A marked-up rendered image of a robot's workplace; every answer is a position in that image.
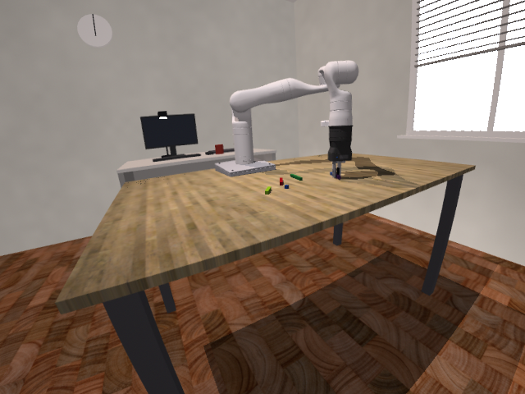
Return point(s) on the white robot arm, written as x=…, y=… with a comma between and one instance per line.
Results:
x=336, y=74

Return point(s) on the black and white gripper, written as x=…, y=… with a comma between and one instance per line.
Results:
x=340, y=136

